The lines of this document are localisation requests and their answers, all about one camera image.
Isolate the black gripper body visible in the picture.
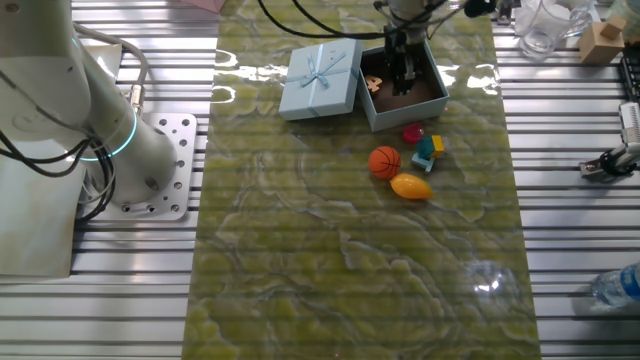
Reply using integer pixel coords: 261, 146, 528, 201
383, 27, 427, 57

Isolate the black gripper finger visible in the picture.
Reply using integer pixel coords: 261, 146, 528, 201
388, 53, 405, 96
402, 53, 419, 96

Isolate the light blue gift box base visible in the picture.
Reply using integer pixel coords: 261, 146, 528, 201
356, 39, 450, 133

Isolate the small pink toy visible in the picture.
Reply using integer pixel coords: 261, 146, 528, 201
402, 122, 426, 146

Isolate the dark blue toy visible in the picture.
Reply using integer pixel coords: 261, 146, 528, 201
415, 135, 436, 161

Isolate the light blue gift box lid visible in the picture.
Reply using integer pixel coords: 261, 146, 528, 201
277, 37, 365, 122

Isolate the orange toy basketball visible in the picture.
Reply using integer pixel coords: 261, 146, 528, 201
367, 145, 403, 180

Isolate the small grey toy block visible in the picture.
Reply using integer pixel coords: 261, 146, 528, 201
410, 152, 435, 174

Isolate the yellow orange toy mango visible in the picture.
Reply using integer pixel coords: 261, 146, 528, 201
389, 172, 435, 201

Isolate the dark metal clamp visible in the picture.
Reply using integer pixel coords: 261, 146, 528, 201
493, 0, 516, 26

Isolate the clear glass mug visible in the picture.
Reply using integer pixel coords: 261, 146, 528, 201
514, 0, 595, 62

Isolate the green marble pattern mat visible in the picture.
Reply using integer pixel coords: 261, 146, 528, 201
180, 0, 542, 360

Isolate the large wooden cube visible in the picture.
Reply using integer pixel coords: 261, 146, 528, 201
578, 28, 625, 66

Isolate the pink flat object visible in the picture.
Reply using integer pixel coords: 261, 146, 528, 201
179, 0, 227, 14

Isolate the small wooden cube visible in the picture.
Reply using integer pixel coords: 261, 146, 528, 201
598, 14, 628, 41

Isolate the black keyboard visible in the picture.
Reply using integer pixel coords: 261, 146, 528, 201
618, 47, 640, 104

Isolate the pale green translucent container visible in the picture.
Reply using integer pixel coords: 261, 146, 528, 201
610, 0, 640, 26

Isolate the white ridged device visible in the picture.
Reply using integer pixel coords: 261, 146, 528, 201
618, 101, 640, 147

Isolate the silver robot mounting plate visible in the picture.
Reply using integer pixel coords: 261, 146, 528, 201
78, 112, 199, 222

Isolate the clear plastic water bottle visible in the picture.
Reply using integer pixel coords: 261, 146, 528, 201
591, 263, 640, 307

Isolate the black cable clip bundle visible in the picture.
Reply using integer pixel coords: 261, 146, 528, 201
463, 0, 498, 19

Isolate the black cable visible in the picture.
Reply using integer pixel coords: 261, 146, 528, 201
291, 0, 451, 37
256, 0, 451, 41

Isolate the grey cable with metal plug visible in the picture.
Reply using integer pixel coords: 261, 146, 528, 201
73, 23, 150, 116

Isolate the black cable loop bundle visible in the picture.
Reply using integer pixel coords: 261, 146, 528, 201
0, 129, 117, 224

